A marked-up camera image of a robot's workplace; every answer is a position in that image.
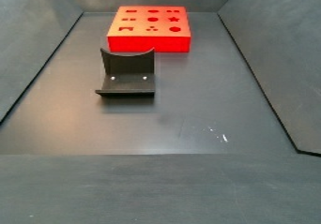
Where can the black curved holder bracket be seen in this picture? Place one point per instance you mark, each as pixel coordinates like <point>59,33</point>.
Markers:
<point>130,74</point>

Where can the red shape sorter box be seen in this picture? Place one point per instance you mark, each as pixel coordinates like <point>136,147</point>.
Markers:
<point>150,27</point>

